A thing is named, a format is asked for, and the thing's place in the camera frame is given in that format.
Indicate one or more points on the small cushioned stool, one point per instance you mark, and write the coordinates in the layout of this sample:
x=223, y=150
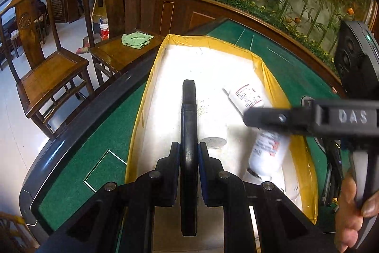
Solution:
x=16, y=39

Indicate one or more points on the green cloth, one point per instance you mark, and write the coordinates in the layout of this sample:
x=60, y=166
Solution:
x=136, y=40

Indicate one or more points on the red and white bucket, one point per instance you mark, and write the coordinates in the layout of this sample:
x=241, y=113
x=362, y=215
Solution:
x=104, y=31

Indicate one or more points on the wooden chair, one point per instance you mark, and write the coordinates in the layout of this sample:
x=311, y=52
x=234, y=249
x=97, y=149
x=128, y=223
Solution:
x=44, y=69
x=115, y=51

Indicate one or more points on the white bottle with red print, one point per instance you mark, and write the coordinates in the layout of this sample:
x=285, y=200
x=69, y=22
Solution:
x=271, y=152

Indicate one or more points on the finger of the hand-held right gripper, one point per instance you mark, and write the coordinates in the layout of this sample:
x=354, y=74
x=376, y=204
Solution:
x=272, y=119

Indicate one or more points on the person's right hand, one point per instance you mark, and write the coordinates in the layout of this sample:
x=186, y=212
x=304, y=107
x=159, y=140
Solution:
x=349, y=217

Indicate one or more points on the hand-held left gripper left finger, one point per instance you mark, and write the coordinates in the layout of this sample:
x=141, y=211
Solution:
x=174, y=161

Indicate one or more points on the red broom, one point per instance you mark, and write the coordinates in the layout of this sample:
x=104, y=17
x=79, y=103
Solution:
x=82, y=47

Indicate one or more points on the white tube with red label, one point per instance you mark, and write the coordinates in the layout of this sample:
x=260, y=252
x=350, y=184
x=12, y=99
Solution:
x=245, y=96

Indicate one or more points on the translucent bottle with green print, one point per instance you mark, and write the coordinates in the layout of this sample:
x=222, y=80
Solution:
x=211, y=122

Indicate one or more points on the white tray with yellow rim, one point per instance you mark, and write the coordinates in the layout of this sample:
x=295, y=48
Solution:
x=177, y=75

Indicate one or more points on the curved wooden counter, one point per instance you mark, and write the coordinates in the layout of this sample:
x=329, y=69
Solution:
x=189, y=10

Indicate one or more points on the black marker pen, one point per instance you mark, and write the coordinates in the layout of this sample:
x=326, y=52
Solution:
x=189, y=128

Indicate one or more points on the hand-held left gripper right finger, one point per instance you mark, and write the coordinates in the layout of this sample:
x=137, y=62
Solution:
x=202, y=161

